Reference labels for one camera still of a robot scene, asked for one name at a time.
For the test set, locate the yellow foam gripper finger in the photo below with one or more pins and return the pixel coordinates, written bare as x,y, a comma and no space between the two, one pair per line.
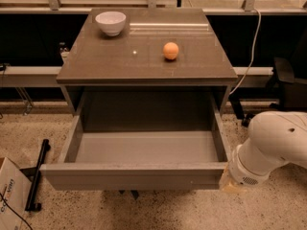
228,185

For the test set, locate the grey top drawer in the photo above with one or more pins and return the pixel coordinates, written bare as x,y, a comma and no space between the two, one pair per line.
164,140

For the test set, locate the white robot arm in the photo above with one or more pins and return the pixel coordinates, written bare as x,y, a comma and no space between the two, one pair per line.
275,139

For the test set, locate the grey drawer cabinet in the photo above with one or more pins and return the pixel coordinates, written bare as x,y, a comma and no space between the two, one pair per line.
135,56

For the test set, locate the black office chair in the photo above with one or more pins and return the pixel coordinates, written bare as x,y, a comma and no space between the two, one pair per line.
287,85

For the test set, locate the orange ball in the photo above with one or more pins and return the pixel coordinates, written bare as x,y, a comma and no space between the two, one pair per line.
170,50

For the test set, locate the black metal stand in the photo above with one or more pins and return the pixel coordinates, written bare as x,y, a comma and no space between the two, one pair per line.
34,174

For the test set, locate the white ceramic bowl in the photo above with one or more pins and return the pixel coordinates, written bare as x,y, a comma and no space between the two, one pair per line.
111,22

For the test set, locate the cardboard box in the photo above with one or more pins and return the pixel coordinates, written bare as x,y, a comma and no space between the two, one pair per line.
14,189

